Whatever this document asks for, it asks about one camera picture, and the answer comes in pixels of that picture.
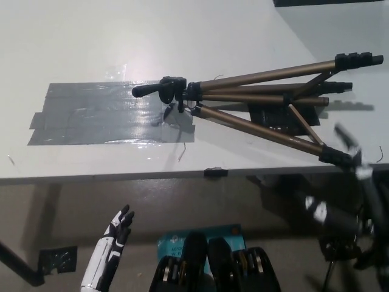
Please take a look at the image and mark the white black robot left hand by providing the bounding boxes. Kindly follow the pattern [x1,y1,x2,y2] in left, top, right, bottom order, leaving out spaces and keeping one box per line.
[79,204,136,292]

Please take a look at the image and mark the bronze and black camera tripod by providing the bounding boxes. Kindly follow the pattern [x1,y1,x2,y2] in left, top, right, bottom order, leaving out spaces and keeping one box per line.
[132,52,384,167]

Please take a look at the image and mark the black robot torso blocks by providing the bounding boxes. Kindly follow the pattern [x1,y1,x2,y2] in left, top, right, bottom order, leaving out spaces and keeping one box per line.
[151,232,282,292]

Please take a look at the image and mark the black tape patch on floor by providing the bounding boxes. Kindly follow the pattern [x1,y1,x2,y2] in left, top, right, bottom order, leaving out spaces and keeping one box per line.
[38,245,78,274]

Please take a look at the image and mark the teal router box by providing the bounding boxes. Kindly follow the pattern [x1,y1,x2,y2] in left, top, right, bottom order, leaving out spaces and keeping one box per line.
[156,224,246,273]

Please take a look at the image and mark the black metal table leg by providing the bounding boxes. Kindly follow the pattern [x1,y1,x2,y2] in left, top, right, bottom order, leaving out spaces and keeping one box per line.
[0,242,45,285]

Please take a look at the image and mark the black tape patch on table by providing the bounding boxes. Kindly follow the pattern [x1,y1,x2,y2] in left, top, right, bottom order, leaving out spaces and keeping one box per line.
[247,102,322,136]

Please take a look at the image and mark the black equipment base on floor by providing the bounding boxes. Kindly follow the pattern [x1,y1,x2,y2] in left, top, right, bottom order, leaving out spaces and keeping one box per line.
[318,234,389,271]

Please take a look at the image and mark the black object at table end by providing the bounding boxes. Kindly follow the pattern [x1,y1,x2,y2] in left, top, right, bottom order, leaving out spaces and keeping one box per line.
[272,0,332,8]

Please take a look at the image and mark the grey duct tape patch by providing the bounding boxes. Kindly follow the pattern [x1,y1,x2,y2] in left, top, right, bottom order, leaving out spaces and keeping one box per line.
[27,79,195,147]

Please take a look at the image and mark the thin black cable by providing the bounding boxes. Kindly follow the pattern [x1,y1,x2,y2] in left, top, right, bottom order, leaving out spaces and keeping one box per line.
[322,260,334,292]

